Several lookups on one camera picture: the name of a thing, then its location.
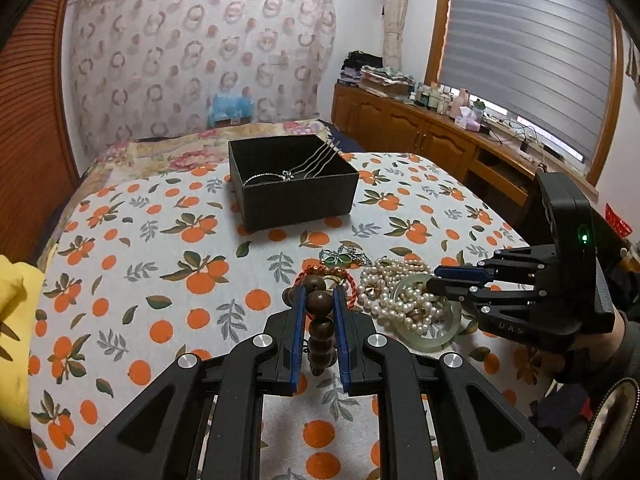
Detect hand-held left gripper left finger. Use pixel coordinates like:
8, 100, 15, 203
57, 287, 308, 480

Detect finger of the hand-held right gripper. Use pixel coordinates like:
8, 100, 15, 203
433, 245, 555, 287
424, 277, 548, 342

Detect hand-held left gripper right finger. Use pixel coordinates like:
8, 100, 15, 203
332, 285, 581, 480

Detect brown wooden bead bracelet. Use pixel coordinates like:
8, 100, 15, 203
282, 275, 339, 376

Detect red cord bracelet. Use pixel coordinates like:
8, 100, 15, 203
298, 265, 359, 309

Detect pale green jade bangle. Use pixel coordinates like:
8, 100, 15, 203
392, 274, 462, 350

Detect white pearl necklace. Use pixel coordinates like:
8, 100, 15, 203
357, 255, 451, 337

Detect green stone silver jewelry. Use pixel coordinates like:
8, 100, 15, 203
320, 245, 374, 269

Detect black jewelry box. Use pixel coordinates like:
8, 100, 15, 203
228, 133, 360, 232

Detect person's right hand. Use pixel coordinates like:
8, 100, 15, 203
542, 307, 640, 386

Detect red basket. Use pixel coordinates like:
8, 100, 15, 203
605, 203, 637, 237

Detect pink tissue box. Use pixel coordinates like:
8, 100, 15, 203
454, 107, 484, 132

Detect wooden cabinet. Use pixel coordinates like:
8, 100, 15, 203
331, 82, 601, 227

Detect orange print tablecloth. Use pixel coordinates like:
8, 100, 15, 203
27, 152, 556, 480

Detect person's dark jacket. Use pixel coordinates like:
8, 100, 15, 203
527, 360, 640, 480

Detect row of cosmetic bottles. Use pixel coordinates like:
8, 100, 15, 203
414, 80, 457, 114

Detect dark blue bedsheet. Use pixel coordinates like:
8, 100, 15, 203
317, 119, 362, 155

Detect folded towels in box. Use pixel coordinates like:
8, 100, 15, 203
360, 65, 417, 99

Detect grey window blind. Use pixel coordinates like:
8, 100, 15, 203
437, 0, 617, 163

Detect floral blanket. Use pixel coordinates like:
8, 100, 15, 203
75, 119, 347, 196

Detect pile of dark clothes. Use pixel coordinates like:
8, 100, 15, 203
342, 50, 387, 86

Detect light blue bag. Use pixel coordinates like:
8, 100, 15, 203
207, 92, 256, 129

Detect beige window curtain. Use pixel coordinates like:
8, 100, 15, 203
381, 0, 417, 69

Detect yellow cloth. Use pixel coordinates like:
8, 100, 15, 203
0, 254, 47, 429

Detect brown slatted wooden wardrobe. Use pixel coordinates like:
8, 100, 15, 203
0, 0, 84, 267

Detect wooden window frame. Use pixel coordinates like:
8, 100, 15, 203
425, 0, 632, 190

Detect silver chain necklace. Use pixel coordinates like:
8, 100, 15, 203
243, 169, 307, 187

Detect ring patterned curtain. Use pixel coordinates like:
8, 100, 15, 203
67, 0, 337, 156

